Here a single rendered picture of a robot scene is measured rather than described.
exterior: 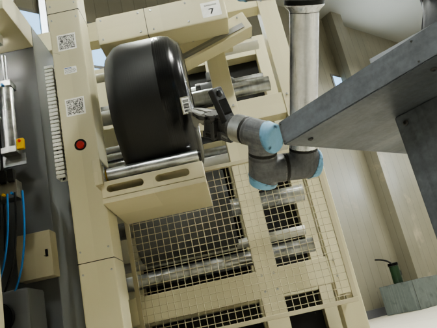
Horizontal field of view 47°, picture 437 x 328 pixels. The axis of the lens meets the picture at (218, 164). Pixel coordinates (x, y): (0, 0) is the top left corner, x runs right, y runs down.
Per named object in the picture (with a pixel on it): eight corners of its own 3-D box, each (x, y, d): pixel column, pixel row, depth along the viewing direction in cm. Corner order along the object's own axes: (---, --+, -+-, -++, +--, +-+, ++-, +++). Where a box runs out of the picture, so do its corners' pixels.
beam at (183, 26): (98, 45, 231) (94, 17, 235) (112, 71, 255) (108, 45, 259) (228, 17, 231) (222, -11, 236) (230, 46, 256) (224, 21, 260)
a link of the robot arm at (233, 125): (236, 120, 155) (256, 112, 161) (224, 116, 158) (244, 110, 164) (236, 147, 158) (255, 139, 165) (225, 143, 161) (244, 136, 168)
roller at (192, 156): (102, 175, 175) (103, 166, 179) (106, 184, 178) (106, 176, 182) (200, 153, 176) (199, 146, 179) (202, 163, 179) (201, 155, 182)
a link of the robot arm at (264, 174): (287, 190, 159) (288, 153, 154) (252, 194, 158) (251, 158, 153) (278, 177, 168) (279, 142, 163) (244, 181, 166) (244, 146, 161)
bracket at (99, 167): (95, 185, 171) (91, 159, 174) (122, 211, 209) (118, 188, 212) (104, 183, 171) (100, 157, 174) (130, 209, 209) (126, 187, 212)
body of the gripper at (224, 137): (200, 136, 170) (227, 144, 162) (199, 112, 166) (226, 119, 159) (216, 131, 175) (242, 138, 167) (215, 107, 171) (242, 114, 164)
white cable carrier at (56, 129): (56, 178, 186) (43, 66, 201) (60, 182, 191) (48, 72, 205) (67, 176, 186) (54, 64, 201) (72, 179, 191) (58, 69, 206)
